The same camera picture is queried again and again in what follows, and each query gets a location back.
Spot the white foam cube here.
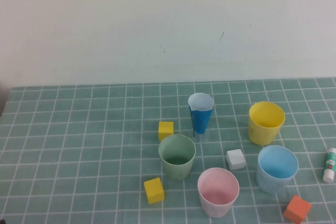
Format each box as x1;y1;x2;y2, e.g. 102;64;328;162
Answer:
226;148;247;171

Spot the light blue plastic cup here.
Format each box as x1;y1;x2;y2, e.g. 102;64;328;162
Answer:
256;144;299;195

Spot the clear plastic cone stand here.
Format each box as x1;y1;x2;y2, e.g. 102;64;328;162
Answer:
194;129;211;142

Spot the yellow foam cube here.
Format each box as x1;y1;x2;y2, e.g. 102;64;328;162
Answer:
143;177;165;205
158;121;175;142

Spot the blue paper cone cup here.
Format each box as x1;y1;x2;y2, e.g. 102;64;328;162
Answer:
187;92;215;137

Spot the green checkered tablecloth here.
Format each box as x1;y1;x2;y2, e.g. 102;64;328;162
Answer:
0;77;336;224

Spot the pink plastic cup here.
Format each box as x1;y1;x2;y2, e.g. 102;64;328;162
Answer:
197;167;240;219

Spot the white green glue stick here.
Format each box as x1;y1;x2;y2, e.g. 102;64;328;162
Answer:
322;147;336;184

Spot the yellow plastic cup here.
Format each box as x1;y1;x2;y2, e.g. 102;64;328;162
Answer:
248;101;286;146

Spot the green plastic cup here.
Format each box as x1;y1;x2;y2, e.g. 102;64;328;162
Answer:
158;134;197;182

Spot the orange foam cube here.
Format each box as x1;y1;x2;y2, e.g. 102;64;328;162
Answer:
282;195;312;224

